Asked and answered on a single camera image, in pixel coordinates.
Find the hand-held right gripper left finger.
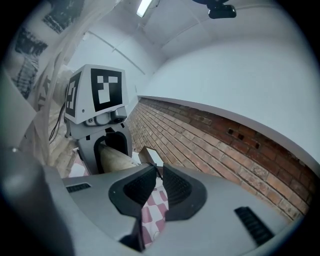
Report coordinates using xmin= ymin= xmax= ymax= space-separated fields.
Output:
xmin=61 ymin=163 xmax=159 ymax=252

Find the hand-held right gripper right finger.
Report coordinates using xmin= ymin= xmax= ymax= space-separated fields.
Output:
xmin=149 ymin=164 xmax=291 ymax=255

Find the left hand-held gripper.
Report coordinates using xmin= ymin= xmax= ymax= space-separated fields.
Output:
xmin=63 ymin=63 xmax=133 ymax=176

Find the person's left forearm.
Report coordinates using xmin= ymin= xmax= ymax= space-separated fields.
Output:
xmin=52 ymin=67 xmax=75 ymax=107

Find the brown box white inside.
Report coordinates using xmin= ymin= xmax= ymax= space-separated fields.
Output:
xmin=138 ymin=146 xmax=164 ymax=168

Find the pink white checkered tablecloth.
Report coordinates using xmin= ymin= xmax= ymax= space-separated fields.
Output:
xmin=71 ymin=159 xmax=171 ymax=245

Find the ceiling strip light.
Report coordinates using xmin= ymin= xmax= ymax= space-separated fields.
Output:
xmin=136 ymin=0 xmax=153 ymax=18

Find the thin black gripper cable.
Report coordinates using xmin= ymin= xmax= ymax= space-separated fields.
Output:
xmin=48 ymin=102 xmax=66 ymax=145

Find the black head camera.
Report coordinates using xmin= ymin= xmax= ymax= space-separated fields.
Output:
xmin=208 ymin=4 xmax=237 ymax=20

